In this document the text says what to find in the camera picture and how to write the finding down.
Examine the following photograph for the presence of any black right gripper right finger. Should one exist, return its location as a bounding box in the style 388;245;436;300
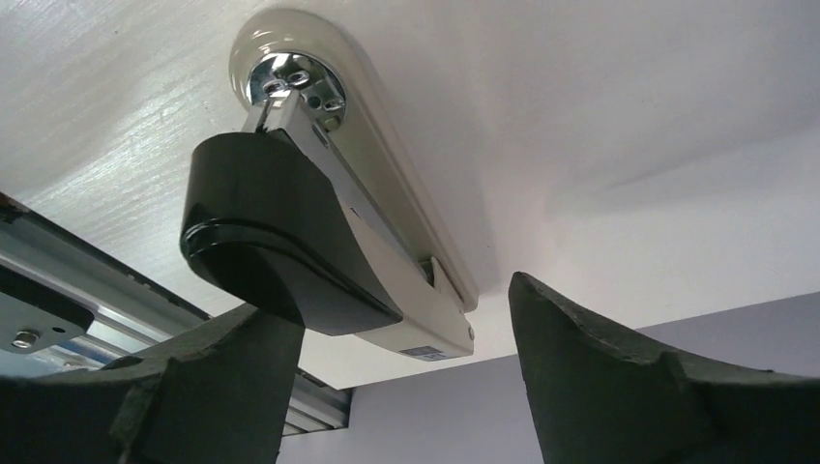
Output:
508;272;819;463

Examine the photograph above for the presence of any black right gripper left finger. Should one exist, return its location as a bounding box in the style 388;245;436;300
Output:
1;306;305;463

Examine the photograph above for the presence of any aluminium frame rail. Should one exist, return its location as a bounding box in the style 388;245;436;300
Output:
1;196;351;437

